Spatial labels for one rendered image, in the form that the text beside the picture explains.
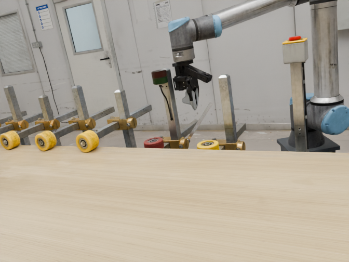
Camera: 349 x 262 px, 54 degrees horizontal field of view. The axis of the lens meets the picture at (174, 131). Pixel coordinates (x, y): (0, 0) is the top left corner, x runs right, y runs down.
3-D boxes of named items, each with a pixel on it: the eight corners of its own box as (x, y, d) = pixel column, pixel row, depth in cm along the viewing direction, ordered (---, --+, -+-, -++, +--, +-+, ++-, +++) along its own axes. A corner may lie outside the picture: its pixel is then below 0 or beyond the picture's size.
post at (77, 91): (98, 174, 180) (76, 84, 166) (103, 174, 178) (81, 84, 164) (94, 177, 177) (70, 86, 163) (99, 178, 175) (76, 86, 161)
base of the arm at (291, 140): (283, 140, 199) (282, 123, 196) (316, 134, 199) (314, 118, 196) (295, 151, 181) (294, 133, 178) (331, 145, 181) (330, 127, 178)
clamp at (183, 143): (163, 146, 155) (161, 136, 153) (189, 147, 148) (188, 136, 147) (157, 151, 150) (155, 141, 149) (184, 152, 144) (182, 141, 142)
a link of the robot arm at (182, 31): (193, 15, 134) (170, 19, 131) (198, 47, 137) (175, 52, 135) (186, 16, 142) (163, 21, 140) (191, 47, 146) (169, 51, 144)
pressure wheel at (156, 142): (154, 160, 147) (149, 135, 143) (170, 161, 143) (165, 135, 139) (144, 168, 140) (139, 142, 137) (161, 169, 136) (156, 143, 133)
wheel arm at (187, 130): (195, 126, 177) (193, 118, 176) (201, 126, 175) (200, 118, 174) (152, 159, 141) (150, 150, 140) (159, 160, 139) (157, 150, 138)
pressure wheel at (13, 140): (9, 127, 166) (21, 135, 164) (8, 140, 170) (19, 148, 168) (-1, 131, 161) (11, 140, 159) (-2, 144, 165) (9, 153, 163)
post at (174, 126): (180, 173, 154) (162, 68, 141) (187, 174, 153) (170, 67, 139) (177, 177, 151) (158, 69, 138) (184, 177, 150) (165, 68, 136)
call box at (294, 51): (287, 62, 119) (285, 40, 117) (308, 60, 116) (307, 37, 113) (283, 66, 113) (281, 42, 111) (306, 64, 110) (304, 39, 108)
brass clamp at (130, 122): (116, 126, 165) (113, 116, 163) (138, 126, 158) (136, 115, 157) (108, 130, 160) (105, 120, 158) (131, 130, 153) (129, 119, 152)
